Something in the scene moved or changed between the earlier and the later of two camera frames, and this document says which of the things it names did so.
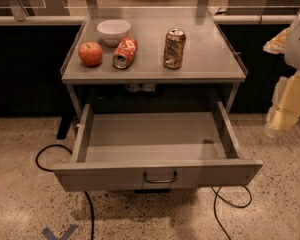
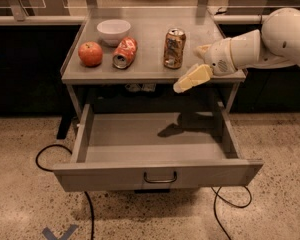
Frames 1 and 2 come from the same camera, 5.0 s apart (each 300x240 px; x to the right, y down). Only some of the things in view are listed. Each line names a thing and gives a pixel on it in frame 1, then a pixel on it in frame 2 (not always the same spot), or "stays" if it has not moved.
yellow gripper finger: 291,100 -> 198,74
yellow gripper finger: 277,45 -> 201,50
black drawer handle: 160,181 stays
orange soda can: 174,48 stays
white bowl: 111,31 stays
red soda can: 125,52 stays
